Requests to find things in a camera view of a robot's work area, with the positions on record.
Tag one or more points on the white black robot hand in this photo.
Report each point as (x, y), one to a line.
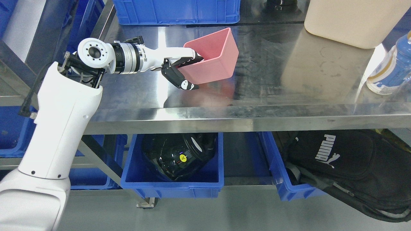
(168, 61)

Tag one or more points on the pink plastic storage box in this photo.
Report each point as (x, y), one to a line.
(220, 53)

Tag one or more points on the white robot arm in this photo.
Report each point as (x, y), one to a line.
(34, 195)

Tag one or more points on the beige plastic container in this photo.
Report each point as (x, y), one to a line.
(359, 23)

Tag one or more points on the blue crate on table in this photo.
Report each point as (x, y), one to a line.
(175, 12)

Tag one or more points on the black glossy helmet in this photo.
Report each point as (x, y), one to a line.
(178, 156)

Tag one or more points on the stainless steel table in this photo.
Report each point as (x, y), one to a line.
(285, 80)

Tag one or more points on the blue crate with helmet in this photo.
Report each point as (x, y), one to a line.
(207, 183)

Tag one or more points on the blue crate under backpack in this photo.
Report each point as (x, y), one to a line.
(286, 190)

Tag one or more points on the blue crate lower left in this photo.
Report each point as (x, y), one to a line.
(15, 132)

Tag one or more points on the blue drink bottle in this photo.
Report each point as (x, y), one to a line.
(393, 70)

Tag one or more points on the black Puma backpack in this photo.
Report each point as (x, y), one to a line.
(361, 168)

